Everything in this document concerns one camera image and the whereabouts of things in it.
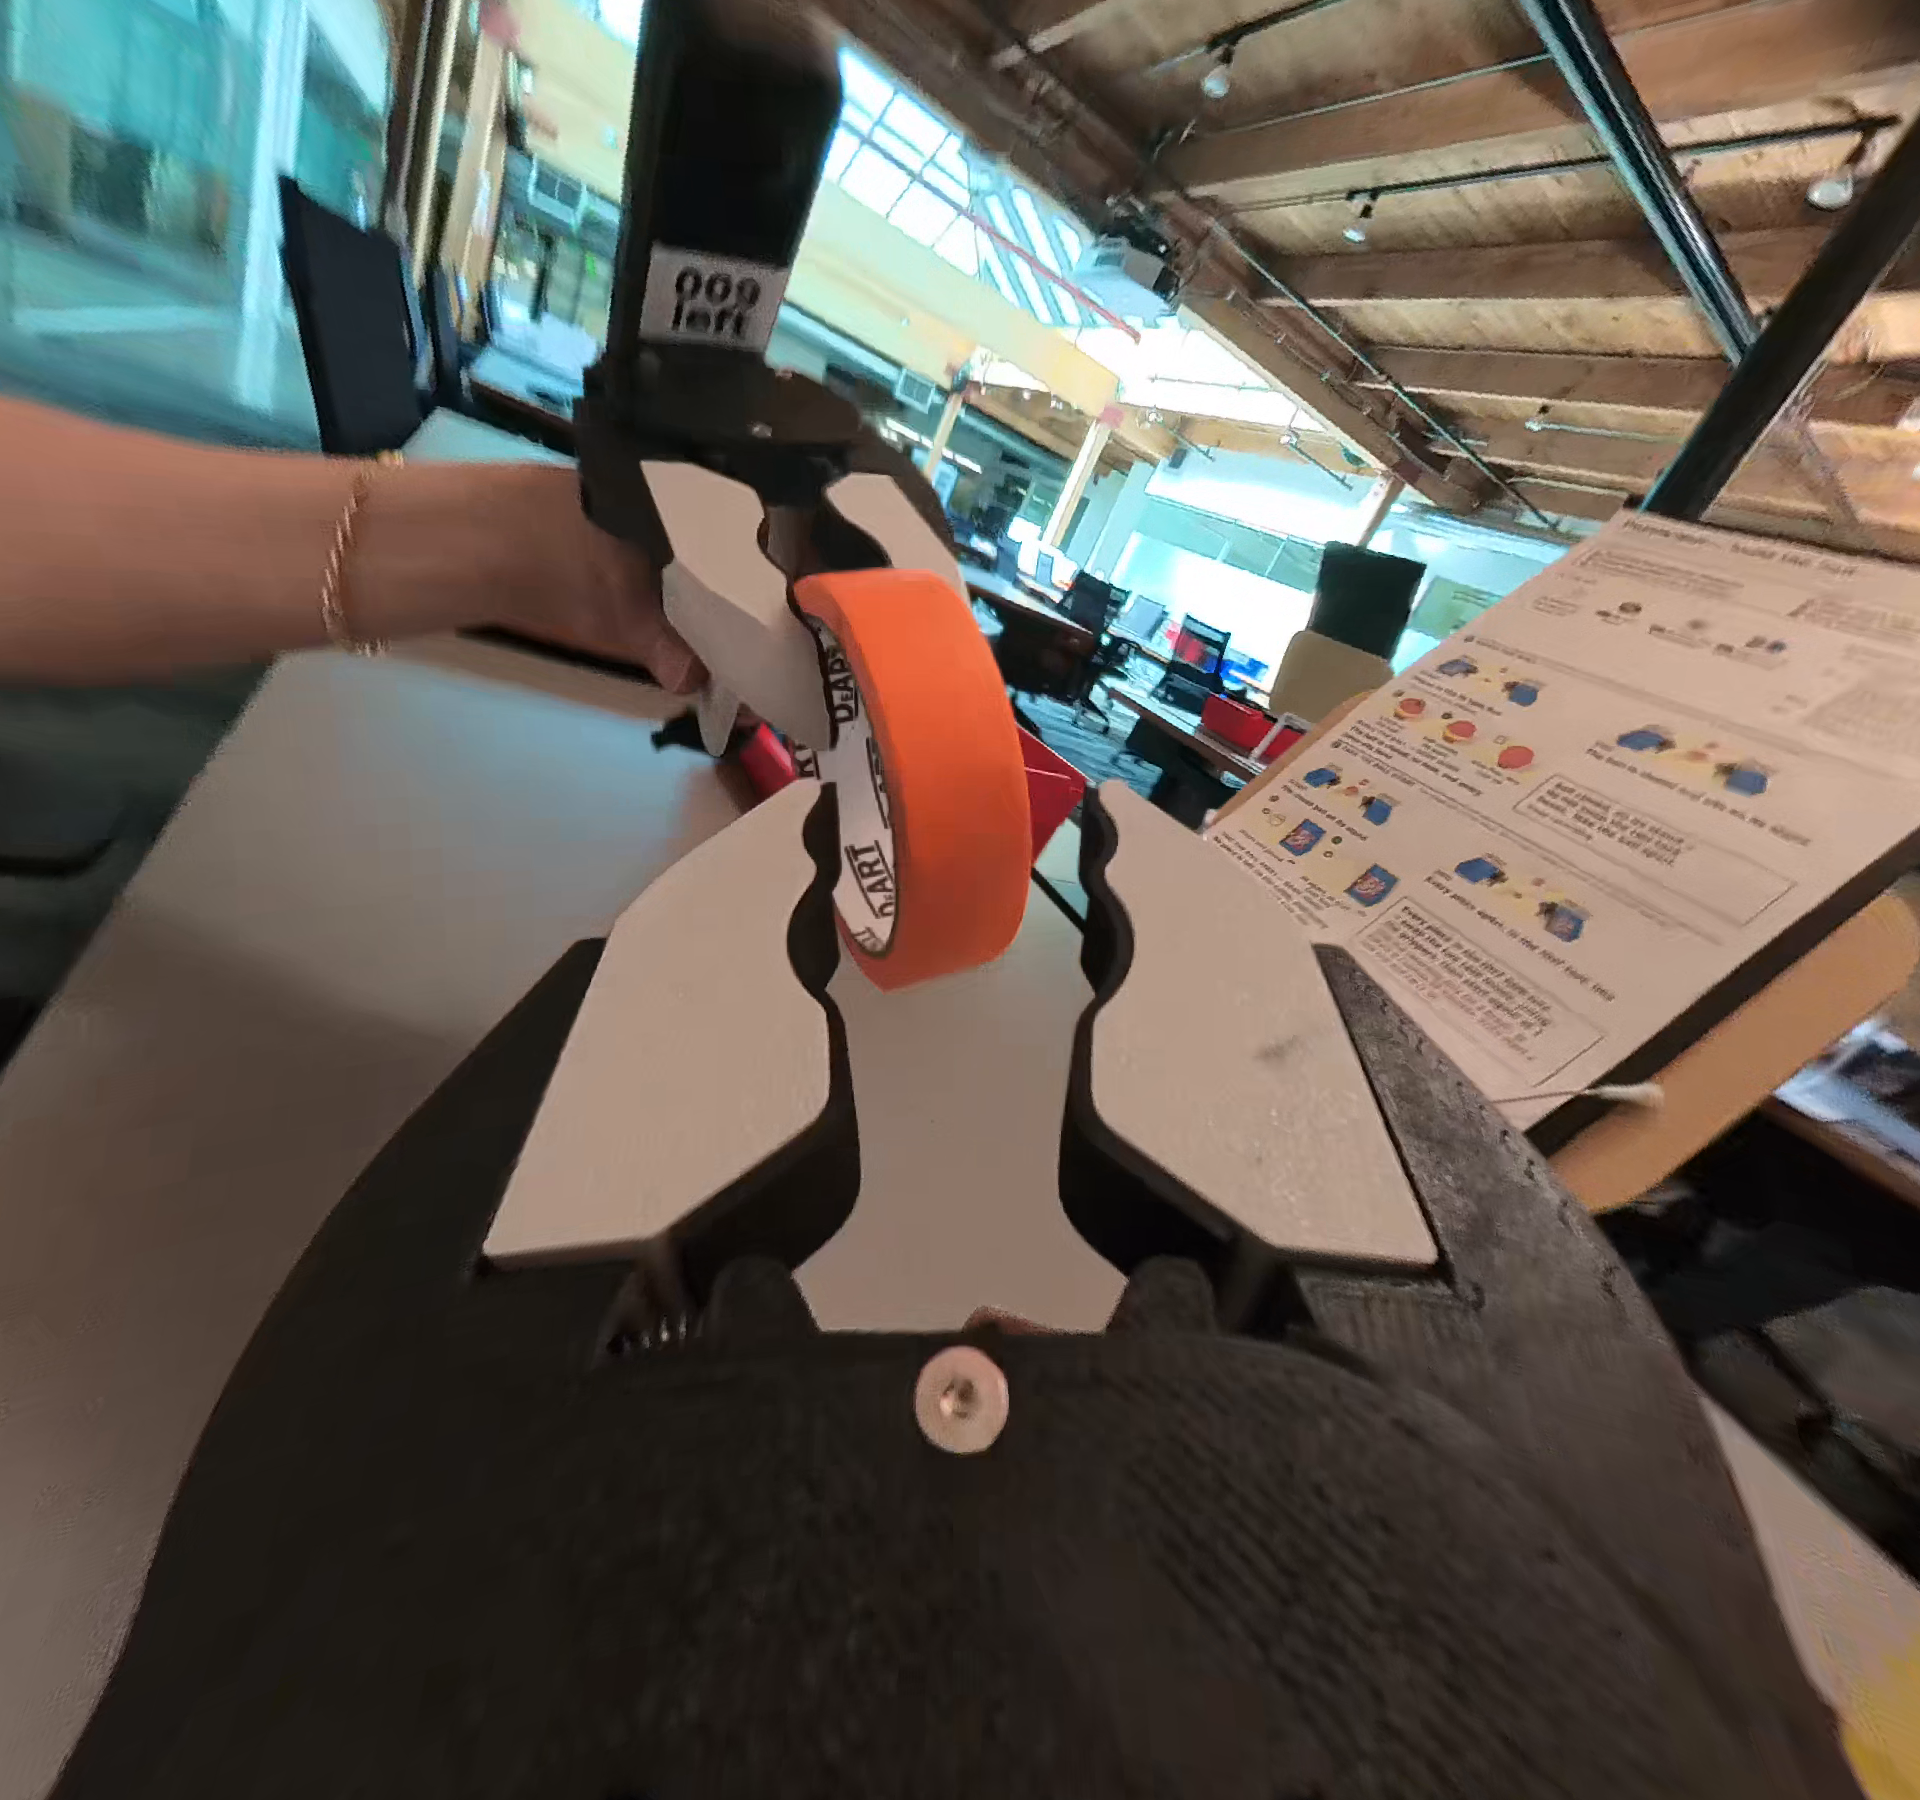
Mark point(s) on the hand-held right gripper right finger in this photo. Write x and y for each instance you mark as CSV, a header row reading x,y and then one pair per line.
x,y
1245,1082

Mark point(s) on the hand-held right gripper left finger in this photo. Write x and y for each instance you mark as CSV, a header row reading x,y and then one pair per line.
x,y
677,1082

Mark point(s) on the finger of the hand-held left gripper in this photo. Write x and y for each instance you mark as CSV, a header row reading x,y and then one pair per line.
x,y
716,571
878,527

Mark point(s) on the orange tape roll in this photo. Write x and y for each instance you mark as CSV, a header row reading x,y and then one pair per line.
x,y
946,781

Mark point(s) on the red plastic bin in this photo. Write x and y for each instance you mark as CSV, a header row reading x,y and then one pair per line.
x,y
1053,781

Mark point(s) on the person's left forearm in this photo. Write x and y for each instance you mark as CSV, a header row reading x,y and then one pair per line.
x,y
182,540

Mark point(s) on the person's left hand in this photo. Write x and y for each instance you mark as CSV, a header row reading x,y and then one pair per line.
x,y
541,565

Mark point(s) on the instruction sheet board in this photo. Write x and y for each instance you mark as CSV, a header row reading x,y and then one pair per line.
x,y
1561,812

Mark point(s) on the black pole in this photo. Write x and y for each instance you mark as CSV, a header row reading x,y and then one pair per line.
x,y
1772,331

